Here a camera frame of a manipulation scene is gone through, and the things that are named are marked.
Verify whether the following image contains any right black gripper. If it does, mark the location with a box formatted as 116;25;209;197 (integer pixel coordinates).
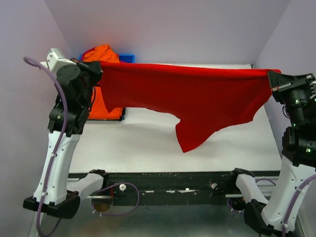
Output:
269;70;316;123

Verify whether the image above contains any red t shirt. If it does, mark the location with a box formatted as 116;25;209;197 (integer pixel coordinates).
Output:
100;62;272;153

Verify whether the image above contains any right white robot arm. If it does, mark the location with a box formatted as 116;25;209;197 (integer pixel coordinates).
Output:
227;72;316;237

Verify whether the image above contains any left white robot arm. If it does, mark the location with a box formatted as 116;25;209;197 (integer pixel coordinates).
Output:
23;57;103;219

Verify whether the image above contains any black tray under stack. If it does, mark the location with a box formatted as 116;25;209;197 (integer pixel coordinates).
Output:
88;108;126;121

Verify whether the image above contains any crumpled orange t shirt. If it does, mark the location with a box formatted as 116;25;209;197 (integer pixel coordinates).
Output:
81;44;120;63

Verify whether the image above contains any blue plastic bin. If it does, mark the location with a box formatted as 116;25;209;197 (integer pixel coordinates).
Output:
79;52;135;63

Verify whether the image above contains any folded orange t shirt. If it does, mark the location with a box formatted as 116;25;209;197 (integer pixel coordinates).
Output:
88;86;123;120

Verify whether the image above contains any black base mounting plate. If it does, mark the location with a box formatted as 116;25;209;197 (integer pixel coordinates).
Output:
81;170;279;207

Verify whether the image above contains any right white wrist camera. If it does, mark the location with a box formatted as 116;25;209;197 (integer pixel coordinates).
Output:
306;74;316;93

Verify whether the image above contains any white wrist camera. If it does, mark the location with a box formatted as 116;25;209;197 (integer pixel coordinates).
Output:
306;74;316;93
40;48;74;74

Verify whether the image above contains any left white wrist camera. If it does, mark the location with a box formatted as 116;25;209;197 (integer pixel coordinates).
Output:
40;48;74;74

